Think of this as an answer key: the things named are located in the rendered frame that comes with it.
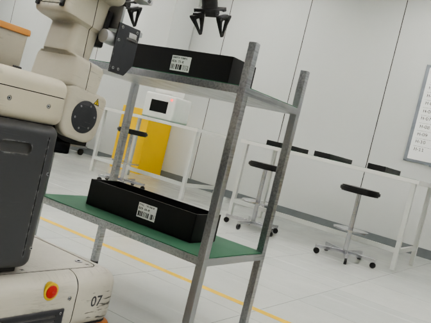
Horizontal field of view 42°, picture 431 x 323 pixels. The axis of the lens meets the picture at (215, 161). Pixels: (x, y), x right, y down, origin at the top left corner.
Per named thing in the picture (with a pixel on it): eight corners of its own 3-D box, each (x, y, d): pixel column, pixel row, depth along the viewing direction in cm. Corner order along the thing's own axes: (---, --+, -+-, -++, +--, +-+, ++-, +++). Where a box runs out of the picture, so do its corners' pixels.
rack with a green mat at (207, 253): (93, 265, 280) (143, 47, 275) (247, 335, 230) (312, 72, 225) (15, 271, 241) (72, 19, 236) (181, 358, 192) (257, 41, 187)
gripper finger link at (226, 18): (216, 34, 206) (215, 8, 203) (232, 36, 203) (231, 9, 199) (205, 37, 202) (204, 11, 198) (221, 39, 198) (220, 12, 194)
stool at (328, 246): (312, 247, 507) (329, 179, 504) (371, 262, 498) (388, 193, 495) (312, 256, 457) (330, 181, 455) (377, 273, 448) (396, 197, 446)
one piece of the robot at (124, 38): (101, 68, 175) (117, 0, 174) (45, 57, 190) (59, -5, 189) (135, 79, 189) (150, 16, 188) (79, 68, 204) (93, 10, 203)
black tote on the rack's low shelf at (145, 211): (85, 203, 242) (91, 178, 242) (113, 204, 257) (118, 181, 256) (190, 243, 211) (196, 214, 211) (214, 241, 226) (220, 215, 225)
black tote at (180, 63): (116, 66, 238) (122, 40, 238) (142, 75, 252) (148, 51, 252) (226, 86, 207) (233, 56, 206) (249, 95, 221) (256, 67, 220)
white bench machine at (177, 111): (157, 119, 704) (165, 83, 702) (186, 125, 684) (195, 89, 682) (140, 115, 671) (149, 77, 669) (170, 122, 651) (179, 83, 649)
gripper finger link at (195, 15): (201, 32, 210) (200, 6, 207) (217, 34, 206) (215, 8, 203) (190, 36, 205) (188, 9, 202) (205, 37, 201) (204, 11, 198)
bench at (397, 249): (257, 215, 638) (274, 147, 634) (417, 266, 540) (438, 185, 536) (222, 215, 575) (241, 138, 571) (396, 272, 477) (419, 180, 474)
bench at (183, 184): (126, 173, 749) (140, 115, 746) (218, 203, 668) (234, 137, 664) (85, 169, 686) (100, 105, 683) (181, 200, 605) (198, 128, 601)
